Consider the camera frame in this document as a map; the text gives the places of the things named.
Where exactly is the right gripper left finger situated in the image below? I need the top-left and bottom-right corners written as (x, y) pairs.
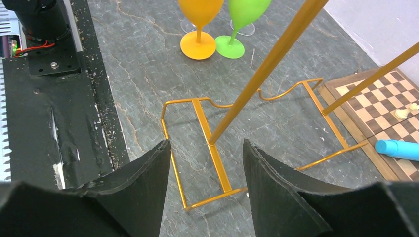
top-left (0, 140), bottom-right (171, 237)

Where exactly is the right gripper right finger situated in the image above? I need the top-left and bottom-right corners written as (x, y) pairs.
top-left (243, 139), bottom-right (419, 237)

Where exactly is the gold wire glass rack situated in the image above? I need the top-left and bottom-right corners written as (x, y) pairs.
top-left (166, 0), bottom-right (419, 212)

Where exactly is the orange plastic wine glass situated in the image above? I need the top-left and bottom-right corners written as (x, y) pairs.
top-left (178, 0), bottom-right (224, 60)

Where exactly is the clear wine glass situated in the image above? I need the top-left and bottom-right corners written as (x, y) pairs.
top-left (229, 19), bottom-right (255, 36)
top-left (180, 18), bottom-right (210, 34)

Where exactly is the green plastic wine glass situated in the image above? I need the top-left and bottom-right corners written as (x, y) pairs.
top-left (215, 0), bottom-right (271, 59)

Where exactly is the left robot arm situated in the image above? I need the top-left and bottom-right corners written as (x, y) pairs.
top-left (2, 0), bottom-right (70, 43)

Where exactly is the wooden chessboard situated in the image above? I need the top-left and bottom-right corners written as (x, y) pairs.
top-left (334, 68), bottom-right (419, 182)

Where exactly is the blue cylinder tube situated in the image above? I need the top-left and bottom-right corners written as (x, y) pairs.
top-left (375, 140), bottom-right (419, 161)

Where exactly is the white chess pawn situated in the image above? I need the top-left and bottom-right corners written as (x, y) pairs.
top-left (395, 103), bottom-right (419, 119)

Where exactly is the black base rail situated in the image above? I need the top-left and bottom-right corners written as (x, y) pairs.
top-left (0, 0), bottom-right (129, 189)

